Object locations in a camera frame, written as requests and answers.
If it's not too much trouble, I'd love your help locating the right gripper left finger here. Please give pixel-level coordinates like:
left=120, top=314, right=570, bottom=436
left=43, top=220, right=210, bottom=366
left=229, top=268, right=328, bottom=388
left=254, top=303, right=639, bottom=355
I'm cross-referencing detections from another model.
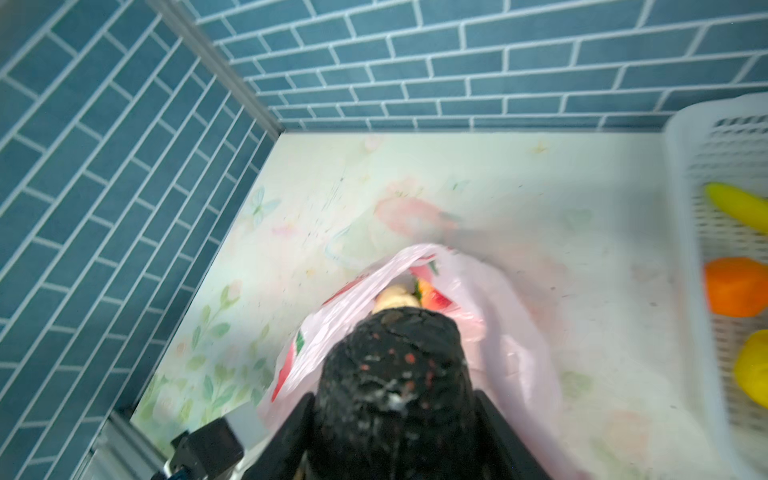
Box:
left=242, top=393, right=315, bottom=480

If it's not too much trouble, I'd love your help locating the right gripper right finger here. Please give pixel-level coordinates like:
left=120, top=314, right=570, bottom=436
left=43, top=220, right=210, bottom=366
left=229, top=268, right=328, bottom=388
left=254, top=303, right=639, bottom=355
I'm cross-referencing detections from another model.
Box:
left=473, top=390, right=551, bottom=480

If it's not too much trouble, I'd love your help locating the yellow banana in basket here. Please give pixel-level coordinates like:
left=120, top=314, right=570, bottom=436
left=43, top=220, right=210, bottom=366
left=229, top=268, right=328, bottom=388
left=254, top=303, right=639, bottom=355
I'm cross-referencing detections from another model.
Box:
left=704, top=182, right=767, bottom=234

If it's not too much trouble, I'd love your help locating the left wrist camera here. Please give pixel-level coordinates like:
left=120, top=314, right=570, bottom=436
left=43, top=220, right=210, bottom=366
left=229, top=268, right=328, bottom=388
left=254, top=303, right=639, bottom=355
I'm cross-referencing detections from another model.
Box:
left=151, top=417, right=244, bottom=480

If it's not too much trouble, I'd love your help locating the pink plastic bag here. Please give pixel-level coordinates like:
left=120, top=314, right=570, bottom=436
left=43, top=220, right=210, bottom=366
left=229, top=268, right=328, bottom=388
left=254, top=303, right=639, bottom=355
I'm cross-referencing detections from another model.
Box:
left=257, top=244, right=587, bottom=479

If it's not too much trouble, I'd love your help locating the dark avocado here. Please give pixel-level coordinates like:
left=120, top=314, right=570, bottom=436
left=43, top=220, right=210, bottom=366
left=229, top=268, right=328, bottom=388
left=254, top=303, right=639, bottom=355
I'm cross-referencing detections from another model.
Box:
left=308, top=307, right=481, bottom=479

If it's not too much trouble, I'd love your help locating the white garlic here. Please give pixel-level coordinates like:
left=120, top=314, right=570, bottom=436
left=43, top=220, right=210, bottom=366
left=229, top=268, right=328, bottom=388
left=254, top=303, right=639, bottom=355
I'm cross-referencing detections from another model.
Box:
left=372, top=284, right=421, bottom=314

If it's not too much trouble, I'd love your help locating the orange fruit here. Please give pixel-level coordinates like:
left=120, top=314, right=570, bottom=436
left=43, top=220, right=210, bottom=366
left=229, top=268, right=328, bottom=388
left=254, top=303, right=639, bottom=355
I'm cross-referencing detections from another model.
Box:
left=704, top=257, right=767, bottom=318

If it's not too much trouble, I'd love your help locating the white plastic basket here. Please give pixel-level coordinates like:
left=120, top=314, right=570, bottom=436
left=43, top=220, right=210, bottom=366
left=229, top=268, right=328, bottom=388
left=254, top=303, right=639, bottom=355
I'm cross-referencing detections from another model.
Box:
left=662, top=93, right=767, bottom=479

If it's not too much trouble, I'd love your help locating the red white peach in bag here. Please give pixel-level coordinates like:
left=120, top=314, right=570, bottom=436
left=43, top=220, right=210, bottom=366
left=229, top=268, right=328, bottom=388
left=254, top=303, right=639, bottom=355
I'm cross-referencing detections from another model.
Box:
left=414, top=277, right=454, bottom=312

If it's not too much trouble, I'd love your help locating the yellow lemon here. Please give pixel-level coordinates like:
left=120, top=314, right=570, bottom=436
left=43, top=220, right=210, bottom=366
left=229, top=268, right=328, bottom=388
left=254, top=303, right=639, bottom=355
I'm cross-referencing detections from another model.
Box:
left=733, top=330, right=768, bottom=408

